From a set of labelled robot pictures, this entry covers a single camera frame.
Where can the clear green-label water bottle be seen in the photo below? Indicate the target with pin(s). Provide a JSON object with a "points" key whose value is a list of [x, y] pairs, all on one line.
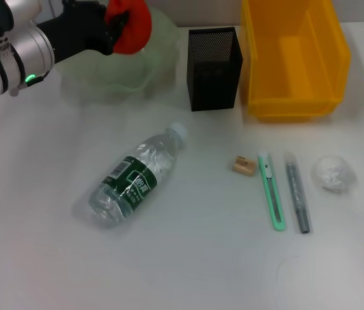
{"points": [[130, 181]]}

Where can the yellow plastic bin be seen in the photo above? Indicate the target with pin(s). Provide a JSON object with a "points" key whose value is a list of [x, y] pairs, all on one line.
{"points": [[295, 55]]}

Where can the grey marker pen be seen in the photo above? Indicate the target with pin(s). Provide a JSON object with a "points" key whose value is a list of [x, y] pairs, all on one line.
{"points": [[296, 193]]}

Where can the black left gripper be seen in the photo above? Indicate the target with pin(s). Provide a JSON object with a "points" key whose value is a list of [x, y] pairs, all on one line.
{"points": [[78, 32]]}

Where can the pale green glass fruit plate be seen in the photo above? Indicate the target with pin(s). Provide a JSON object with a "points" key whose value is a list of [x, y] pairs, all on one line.
{"points": [[120, 74]]}

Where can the red-orange toy orange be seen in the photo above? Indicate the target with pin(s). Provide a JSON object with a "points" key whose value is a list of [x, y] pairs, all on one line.
{"points": [[137, 29]]}

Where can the black mesh pen holder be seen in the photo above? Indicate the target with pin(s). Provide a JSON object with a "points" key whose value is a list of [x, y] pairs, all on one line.
{"points": [[214, 71]]}

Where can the mint green utility knife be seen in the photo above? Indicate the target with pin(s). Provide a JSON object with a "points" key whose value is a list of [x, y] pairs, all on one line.
{"points": [[272, 190]]}

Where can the small beige eraser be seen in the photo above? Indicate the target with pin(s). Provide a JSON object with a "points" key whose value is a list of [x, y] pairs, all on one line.
{"points": [[244, 165]]}

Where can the white paper ball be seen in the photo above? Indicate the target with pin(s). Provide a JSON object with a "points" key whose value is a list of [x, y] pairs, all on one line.
{"points": [[333, 172]]}

